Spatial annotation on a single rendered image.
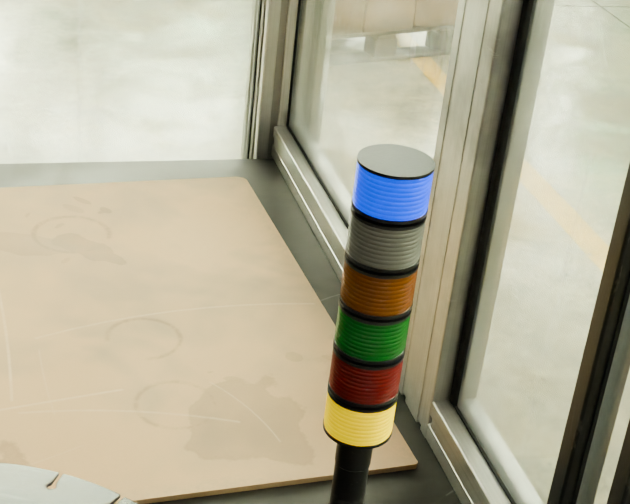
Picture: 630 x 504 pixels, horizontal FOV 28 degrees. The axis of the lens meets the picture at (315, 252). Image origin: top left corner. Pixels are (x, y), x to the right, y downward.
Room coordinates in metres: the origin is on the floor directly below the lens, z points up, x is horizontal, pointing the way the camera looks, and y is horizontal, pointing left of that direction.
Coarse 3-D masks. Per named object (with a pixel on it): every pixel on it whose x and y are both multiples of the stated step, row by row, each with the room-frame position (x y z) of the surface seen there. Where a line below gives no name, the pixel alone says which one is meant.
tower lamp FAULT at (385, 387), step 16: (336, 352) 0.65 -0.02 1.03; (336, 368) 0.65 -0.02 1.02; (352, 368) 0.64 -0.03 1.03; (368, 368) 0.64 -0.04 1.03; (384, 368) 0.64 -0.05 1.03; (400, 368) 0.65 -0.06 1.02; (336, 384) 0.65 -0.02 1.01; (352, 384) 0.64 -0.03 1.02; (368, 384) 0.64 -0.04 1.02; (384, 384) 0.64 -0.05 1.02; (352, 400) 0.64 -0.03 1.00; (368, 400) 0.64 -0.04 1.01; (384, 400) 0.64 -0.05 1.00
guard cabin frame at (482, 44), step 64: (512, 0) 0.96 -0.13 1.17; (256, 64) 1.58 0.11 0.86; (512, 64) 0.96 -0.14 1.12; (256, 128) 1.56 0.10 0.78; (448, 128) 1.02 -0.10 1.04; (320, 192) 1.37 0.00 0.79; (448, 192) 1.00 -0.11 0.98; (448, 256) 0.97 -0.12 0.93; (448, 320) 0.96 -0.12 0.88; (448, 384) 0.96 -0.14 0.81; (576, 384) 0.75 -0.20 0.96; (448, 448) 0.91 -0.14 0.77; (576, 448) 0.74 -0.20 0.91
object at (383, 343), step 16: (352, 320) 0.64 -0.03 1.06; (368, 320) 0.64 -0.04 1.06; (384, 320) 0.64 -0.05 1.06; (400, 320) 0.64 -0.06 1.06; (336, 336) 0.65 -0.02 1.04; (352, 336) 0.64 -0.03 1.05; (368, 336) 0.64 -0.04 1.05; (384, 336) 0.64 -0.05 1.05; (400, 336) 0.65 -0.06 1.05; (352, 352) 0.64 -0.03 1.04; (368, 352) 0.64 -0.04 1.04; (384, 352) 0.64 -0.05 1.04; (400, 352) 0.65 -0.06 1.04
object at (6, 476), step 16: (0, 464) 0.60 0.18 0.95; (16, 464) 0.61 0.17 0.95; (0, 480) 0.59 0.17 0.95; (16, 480) 0.59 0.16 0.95; (32, 480) 0.59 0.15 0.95; (48, 480) 0.59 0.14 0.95; (64, 480) 0.60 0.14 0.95; (80, 480) 0.60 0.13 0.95; (0, 496) 0.58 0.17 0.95; (16, 496) 0.58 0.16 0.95; (32, 496) 0.58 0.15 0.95; (48, 496) 0.58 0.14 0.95; (64, 496) 0.58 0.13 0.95; (80, 496) 0.58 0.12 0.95; (96, 496) 0.59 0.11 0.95; (112, 496) 0.59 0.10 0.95
